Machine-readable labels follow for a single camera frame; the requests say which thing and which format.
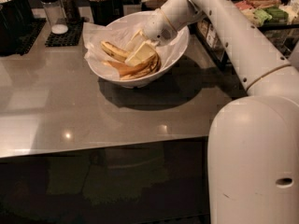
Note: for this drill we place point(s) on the white ceramic bowl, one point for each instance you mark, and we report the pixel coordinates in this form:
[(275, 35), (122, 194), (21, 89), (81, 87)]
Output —
[(174, 50)]

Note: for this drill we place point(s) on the white paper liner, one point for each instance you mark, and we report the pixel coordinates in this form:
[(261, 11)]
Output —
[(121, 34)]

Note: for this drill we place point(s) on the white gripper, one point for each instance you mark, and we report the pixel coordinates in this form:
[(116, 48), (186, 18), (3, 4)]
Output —
[(158, 27)]

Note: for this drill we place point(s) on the black container left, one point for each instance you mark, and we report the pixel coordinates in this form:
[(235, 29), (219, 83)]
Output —
[(15, 16)]

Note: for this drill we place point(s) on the dark pepper shaker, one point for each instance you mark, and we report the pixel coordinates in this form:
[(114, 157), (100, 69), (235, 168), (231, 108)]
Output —
[(71, 11)]

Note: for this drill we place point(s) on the black rubber mat left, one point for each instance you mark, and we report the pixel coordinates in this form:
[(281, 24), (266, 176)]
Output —
[(32, 31)]

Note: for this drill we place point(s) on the black wire condiment rack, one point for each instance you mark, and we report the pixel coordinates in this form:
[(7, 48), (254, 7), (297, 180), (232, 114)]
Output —
[(264, 19)]

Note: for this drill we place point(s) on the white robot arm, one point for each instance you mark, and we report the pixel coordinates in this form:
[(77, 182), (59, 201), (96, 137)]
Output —
[(253, 142)]

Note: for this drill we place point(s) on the black rubber mat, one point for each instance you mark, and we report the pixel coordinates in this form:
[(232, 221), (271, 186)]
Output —
[(32, 31), (70, 38)]

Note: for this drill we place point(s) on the black stirrer stick holder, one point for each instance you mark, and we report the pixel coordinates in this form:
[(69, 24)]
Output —
[(106, 11)]

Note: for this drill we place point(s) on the glass sugar shaker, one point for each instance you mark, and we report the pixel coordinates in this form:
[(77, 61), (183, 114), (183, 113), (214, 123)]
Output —
[(55, 15)]

